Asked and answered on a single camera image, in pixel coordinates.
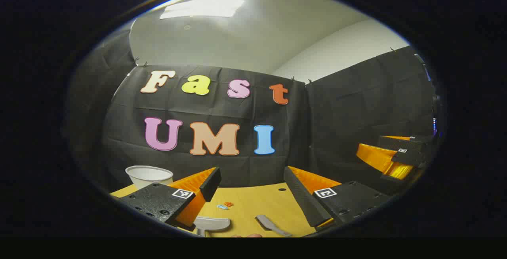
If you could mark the ceiling light panel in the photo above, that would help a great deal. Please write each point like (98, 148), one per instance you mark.
(202, 8)

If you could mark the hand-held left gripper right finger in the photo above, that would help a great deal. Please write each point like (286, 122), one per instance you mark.
(301, 199)

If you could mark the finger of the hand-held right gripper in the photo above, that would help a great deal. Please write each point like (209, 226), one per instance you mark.
(396, 143)
(410, 157)

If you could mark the white ribbed garbage bin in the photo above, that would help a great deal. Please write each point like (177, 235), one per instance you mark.
(148, 179)

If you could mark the wooden desktop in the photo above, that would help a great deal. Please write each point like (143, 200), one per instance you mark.
(253, 199)

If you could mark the grey dustpan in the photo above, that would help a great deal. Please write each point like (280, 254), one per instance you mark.
(214, 224)

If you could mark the small grey broom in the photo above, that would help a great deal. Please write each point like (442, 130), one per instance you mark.
(266, 222)

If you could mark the black backdrop cloth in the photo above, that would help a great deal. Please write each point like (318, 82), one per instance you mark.
(336, 132)

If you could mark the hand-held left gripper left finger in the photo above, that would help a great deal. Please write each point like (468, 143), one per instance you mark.
(212, 181)

